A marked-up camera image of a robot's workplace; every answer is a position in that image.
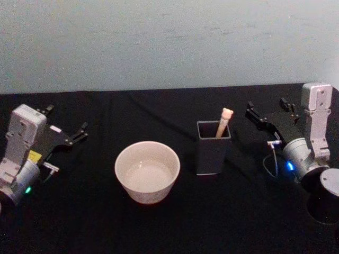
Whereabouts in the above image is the right gripper thin cable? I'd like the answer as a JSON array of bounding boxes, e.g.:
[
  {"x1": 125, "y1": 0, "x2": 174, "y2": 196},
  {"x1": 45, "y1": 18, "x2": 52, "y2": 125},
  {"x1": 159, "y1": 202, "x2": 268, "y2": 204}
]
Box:
[{"x1": 262, "y1": 140, "x2": 283, "y2": 178}]

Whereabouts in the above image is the black table cloth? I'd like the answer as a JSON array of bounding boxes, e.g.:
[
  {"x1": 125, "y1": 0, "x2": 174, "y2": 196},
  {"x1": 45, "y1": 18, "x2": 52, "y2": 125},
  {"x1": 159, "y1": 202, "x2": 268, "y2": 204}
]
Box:
[{"x1": 0, "y1": 83, "x2": 339, "y2": 254}]

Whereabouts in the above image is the white ceramic bowl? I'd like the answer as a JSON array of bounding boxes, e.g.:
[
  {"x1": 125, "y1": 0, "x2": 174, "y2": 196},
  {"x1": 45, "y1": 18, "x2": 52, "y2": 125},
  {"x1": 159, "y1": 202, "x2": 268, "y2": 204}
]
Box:
[{"x1": 114, "y1": 141, "x2": 181, "y2": 205}]

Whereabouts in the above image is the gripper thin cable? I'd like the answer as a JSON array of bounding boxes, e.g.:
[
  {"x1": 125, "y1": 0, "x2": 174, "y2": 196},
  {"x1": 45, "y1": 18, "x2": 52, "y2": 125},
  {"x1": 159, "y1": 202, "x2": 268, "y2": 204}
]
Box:
[
  {"x1": 262, "y1": 140, "x2": 283, "y2": 178},
  {"x1": 39, "y1": 162, "x2": 60, "y2": 184}
]

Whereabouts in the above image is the black square utensil holder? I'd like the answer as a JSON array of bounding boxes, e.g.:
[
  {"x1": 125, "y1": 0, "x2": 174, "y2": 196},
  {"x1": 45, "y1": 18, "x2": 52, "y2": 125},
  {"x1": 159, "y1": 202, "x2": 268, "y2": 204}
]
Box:
[{"x1": 196, "y1": 120, "x2": 232, "y2": 176}]

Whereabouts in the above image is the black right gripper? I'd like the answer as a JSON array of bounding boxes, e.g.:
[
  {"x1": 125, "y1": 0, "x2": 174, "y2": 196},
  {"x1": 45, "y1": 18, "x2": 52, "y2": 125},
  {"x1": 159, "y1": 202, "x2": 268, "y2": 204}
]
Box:
[{"x1": 244, "y1": 97, "x2": 306, "y2": 146}]

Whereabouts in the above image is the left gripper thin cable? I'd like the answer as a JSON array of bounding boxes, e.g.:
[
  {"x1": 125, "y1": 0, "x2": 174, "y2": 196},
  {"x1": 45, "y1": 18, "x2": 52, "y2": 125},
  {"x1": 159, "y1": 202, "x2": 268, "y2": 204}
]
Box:
[{"x1": 39, "y1": 162, "x2": 60, "y2": 184}]

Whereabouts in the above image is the wooden utensil with bear head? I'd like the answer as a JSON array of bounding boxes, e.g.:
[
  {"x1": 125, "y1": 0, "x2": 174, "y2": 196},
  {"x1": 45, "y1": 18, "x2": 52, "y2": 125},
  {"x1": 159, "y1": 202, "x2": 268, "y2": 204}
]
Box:
[{"x1": 215, "y1": 107, "x2": 234, "y2": 139}]

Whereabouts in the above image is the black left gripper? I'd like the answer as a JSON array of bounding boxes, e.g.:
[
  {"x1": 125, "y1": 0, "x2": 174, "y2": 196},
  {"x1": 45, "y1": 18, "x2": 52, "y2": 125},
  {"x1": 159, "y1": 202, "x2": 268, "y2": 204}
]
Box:
[{"x1": 34, "y1": 104, "x2": 90, "y2": 165}]

